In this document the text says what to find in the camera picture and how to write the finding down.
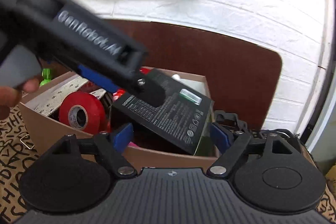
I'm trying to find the brown cardboard storage box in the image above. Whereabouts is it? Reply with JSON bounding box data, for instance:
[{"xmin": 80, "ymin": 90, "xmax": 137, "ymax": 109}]
[{"xmin": 19, "ymin": 72, "xmax": 219, "ymax": 171}]

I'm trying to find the brown letter pattern blanket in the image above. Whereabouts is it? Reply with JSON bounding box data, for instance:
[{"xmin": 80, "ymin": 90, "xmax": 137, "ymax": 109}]
[{"xmin": 1, "ymin": 106, "xmax": 38, "ymax": 223}]

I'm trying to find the red tape roll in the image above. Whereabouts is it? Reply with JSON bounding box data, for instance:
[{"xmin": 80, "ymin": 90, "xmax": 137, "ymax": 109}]
[{"xmin": 59, "ymin": 92, "xmax": 108, "ymax": 135}]

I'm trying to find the dark brown wooden headboard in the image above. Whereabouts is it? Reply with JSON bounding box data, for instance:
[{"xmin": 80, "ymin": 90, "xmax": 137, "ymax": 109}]
[{"xmin": 108, "ymin": 20, "xmax": 282, "ymax": 129}]

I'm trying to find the green bottle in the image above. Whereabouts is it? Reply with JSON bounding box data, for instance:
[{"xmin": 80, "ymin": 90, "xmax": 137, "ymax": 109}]
[{"xmin": 40, "ymin": 68, "xmax": 53, "ymax": 86}]

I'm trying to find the black UGREEN product box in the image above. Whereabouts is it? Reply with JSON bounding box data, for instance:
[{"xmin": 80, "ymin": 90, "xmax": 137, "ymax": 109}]
[{"xmin": 110, "ymin": 69, "xmax": 213, "ymax": 155}]

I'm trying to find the person left hand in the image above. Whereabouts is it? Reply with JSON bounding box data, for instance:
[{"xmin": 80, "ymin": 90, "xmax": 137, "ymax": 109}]
[{"xmin": 0, "ymin": 76, "xmax": 41, "ymax": 120}]

